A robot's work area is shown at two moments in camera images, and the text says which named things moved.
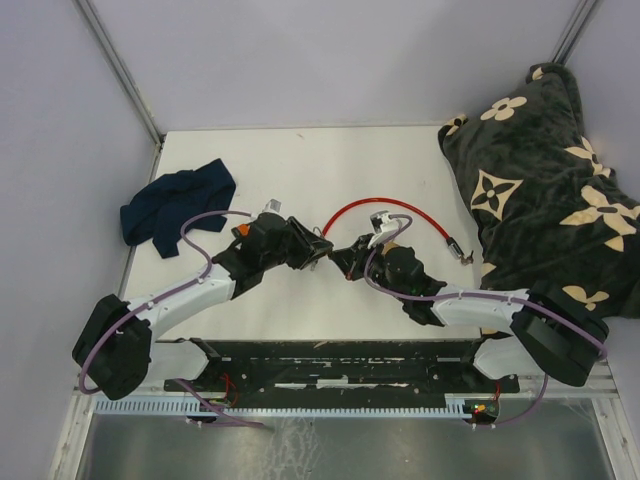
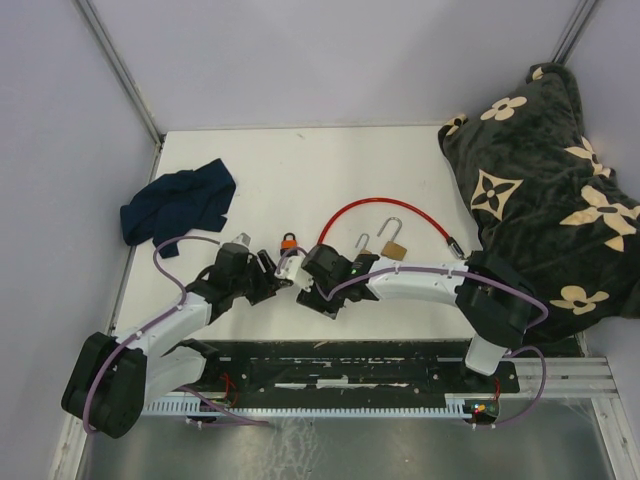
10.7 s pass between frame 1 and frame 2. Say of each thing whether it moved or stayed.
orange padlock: moved
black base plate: stayed
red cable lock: stayed
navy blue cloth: stayed
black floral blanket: stayed
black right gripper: moved
